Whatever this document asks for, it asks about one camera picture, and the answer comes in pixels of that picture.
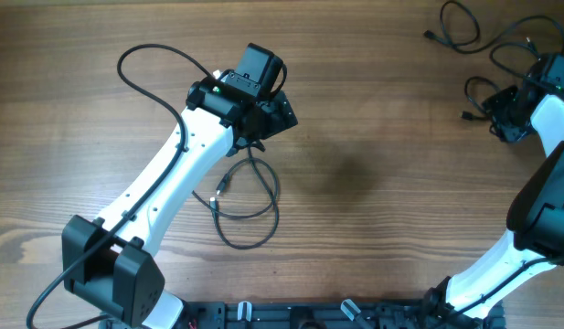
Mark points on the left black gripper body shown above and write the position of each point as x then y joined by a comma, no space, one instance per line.
275,120

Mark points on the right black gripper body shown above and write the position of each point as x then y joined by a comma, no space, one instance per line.
499,110

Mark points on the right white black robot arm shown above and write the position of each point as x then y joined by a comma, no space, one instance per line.
533,241

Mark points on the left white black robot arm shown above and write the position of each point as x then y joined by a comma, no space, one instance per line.
109,261

